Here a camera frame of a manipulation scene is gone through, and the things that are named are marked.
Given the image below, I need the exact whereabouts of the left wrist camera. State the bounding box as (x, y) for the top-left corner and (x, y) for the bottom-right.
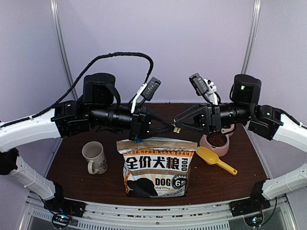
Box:
(130, 77), (161, 114)

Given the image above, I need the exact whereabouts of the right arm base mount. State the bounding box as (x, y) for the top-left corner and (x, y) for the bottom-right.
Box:
(229, 198), (271, 228)

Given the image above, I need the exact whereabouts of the steel bowl insert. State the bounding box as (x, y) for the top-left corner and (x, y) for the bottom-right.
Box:
(206, 133), (227, 147)

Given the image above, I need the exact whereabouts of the aluminium front rail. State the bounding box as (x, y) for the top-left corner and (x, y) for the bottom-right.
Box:
(24, 186), (292, 230)

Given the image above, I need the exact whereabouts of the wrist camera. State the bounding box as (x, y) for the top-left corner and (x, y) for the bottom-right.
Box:
(189, 73), (221, 105)
(130, 77), (161, 114)

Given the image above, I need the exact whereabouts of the yellow binder clip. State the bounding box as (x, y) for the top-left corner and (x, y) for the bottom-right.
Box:
(172, 120), (181, 134)

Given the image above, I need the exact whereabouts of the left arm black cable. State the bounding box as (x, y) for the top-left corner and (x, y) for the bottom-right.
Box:
(0, 51), (154, 127)

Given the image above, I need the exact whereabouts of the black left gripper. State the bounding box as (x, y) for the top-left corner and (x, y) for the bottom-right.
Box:
(88, 104), (175, 142)

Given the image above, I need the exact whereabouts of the brown kibble in steel bowl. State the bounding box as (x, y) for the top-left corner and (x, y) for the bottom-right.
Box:
(207, 133), (226, 146)

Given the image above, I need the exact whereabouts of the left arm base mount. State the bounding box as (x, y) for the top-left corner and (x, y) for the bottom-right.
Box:
(41, 199), (86, 230)

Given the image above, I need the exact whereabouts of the yellow plastic scoop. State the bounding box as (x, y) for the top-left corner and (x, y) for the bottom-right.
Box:
(196, 147), (238, 175)

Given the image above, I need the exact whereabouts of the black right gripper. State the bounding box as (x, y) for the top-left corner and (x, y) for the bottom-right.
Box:
(172, 102), (253, 136)

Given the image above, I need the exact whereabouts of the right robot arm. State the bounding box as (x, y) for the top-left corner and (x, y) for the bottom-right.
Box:
(172, 73), (307, 151)

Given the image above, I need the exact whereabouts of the dog food bag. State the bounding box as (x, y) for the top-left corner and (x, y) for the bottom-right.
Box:
(117, 137), (198, 198)

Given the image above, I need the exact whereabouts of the pink double pet bowl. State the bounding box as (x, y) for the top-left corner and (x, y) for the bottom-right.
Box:
(199, 125), (235, 157)

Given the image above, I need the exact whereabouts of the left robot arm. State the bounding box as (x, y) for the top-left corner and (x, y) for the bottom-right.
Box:
(0, 73), (172, 213)

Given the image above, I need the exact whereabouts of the cream ceramic mug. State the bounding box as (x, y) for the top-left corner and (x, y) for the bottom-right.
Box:
(82, 141), (108, 175)

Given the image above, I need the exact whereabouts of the blue binder clip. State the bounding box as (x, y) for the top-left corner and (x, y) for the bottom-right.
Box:
(134, 138), (143, 143)

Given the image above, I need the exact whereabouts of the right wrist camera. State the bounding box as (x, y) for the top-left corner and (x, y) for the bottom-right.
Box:
(189, 73), (221, 105)

